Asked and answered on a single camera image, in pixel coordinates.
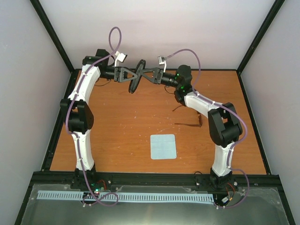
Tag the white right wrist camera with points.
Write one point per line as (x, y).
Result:
(162, 62)

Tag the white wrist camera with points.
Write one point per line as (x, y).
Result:
(162, 62)
(120, 58)

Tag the brown sunglasses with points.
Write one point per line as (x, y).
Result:
(197, 122)

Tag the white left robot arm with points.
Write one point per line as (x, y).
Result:
(75, 108)

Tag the light blue cleaning cloth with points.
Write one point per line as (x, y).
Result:
(163, 147)

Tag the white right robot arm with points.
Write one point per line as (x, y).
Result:
(224, 124)

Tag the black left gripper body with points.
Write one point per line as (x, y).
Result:
(116, 76)

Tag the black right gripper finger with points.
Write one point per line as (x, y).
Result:
(149, 76)
(148, 70)

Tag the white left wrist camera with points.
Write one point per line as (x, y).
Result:
(120, 58)

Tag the light blue cable duct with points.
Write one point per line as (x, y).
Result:
(128, 197)

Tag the black aluminium frame rail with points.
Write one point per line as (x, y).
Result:
(112, 180)

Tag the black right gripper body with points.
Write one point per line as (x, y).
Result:
(164, 81)

